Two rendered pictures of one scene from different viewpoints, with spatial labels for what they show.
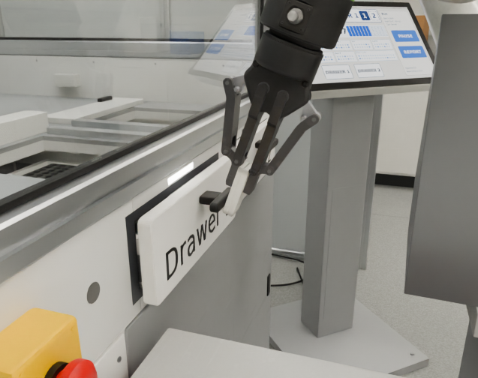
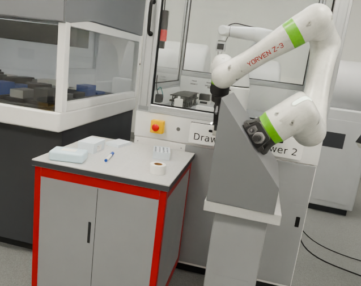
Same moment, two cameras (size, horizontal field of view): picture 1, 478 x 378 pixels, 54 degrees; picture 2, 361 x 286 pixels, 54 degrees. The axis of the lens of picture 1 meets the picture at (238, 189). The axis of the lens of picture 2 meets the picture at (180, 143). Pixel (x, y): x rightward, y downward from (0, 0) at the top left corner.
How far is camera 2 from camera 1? 1.81 m
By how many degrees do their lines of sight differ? 79
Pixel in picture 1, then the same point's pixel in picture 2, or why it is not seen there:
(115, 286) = (184, 133)
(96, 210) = (182, 114)
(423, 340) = not seen: outside the picture
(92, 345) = (175, 138)
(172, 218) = (199, 126)
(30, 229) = (168, 109)
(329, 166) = not seen: outside the picture
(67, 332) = (160, 122)
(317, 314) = not seen: outside the picture
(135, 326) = (188, 146)
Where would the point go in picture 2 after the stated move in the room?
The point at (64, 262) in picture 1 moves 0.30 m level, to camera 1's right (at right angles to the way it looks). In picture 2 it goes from (173, 118) to (178, 129)
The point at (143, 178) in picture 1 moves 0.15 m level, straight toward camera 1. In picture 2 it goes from (199, 116) to (173, 114)
